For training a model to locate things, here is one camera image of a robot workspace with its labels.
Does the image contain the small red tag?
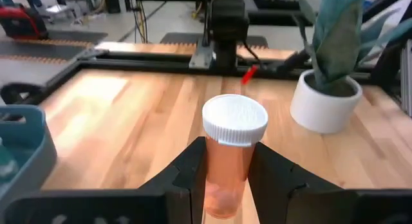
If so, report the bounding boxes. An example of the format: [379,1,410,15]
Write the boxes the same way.
[240,64,259,86]

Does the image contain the black cable sleeve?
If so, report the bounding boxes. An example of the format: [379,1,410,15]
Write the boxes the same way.
[262,48,312,73]

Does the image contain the red black tool case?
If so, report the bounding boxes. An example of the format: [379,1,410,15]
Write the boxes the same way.
[0,3,49,41]

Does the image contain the black cable loop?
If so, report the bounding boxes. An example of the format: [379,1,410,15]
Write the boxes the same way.
[0,83,46,105]

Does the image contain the white round plant pot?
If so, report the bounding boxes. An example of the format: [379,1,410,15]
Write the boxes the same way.
[289,68,364,135]

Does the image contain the dark teal plastic bin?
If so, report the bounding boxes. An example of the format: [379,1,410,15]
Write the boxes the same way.
[0,104,58,215]

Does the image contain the black aluminium frame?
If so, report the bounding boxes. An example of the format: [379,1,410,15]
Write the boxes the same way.
[0,46,412,117]

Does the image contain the black mat striped edges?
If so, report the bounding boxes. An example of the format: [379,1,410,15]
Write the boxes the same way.
[160,32,268,48]

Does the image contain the orange pill bottle white cap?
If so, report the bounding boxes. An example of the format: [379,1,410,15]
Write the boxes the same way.
[201,93,269,220]

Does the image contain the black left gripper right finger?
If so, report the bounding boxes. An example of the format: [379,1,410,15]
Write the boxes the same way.
[247,142,358,224]

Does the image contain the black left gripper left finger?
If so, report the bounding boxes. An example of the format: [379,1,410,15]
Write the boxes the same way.
[138,136,207,224]

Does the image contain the teal artificial plant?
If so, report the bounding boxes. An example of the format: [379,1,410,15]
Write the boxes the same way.
[295,0,412,89]

